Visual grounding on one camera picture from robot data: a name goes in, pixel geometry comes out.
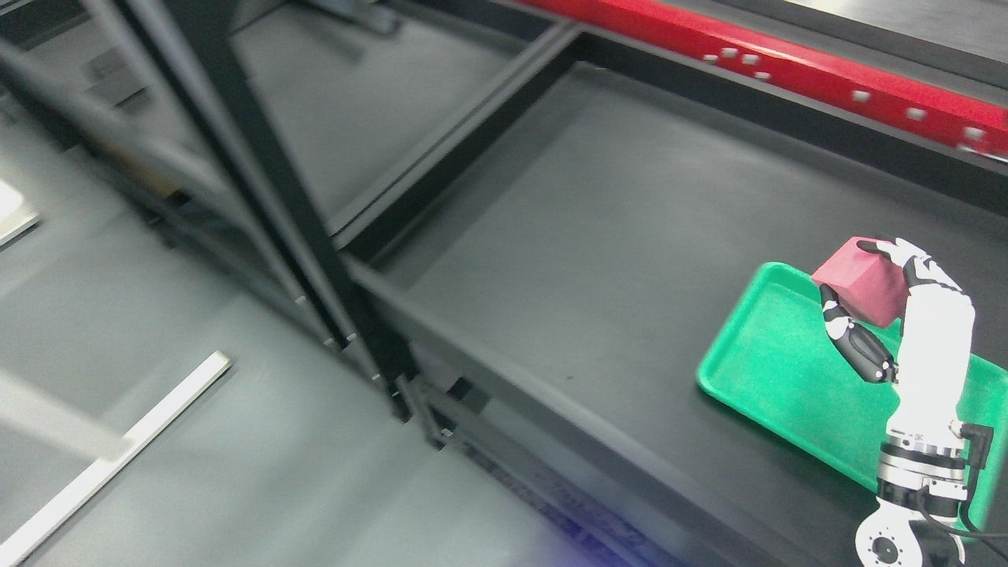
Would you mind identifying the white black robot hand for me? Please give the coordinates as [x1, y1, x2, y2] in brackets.
[817, 238, 976, 449]

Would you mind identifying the pink foam block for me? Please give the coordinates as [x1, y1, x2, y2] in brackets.
[811, 236, 910, 328]

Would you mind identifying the green plastic tray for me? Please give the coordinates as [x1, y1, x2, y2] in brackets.
[696, 261, 1008, 532]

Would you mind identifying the black metal left shelf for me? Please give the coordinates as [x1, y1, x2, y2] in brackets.
[2, 1, 570, 422]

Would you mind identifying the red metal conveyor beam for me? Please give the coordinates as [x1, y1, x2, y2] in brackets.
[534, 1, 1007, 161]

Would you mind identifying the white table leg base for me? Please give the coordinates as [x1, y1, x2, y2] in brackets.
[2, 351, 233, 566]

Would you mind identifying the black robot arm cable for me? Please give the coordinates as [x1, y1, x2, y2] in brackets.
[913, 422, 1008, 567]

